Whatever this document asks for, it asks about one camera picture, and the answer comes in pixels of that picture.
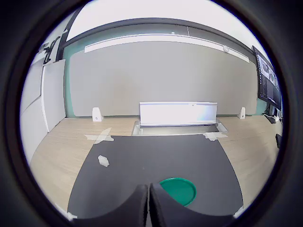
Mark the silver cable duct with sockets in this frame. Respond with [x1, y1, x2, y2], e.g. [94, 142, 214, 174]
[132, 101, 229, 137]

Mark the small white plastic terminal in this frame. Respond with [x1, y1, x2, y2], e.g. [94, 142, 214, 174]
[98, 155, 111, 168]

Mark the black computer screen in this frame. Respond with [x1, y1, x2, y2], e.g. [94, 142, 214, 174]
[252, 45, 284, 111]

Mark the round green lid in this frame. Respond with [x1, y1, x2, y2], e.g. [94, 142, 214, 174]
[159, 177, 197, 209]

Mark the white partition panel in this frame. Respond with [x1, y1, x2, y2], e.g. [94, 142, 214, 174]
[41, 59, 67, 133]

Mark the grey partition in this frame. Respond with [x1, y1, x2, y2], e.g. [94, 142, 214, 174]
[68, 41, 258, 117]

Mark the dark grey mat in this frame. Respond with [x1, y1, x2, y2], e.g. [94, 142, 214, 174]
[67, 133, 244, 219]

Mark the long white wall rail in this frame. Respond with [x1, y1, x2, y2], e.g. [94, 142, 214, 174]
[84, 33, 250, 63]

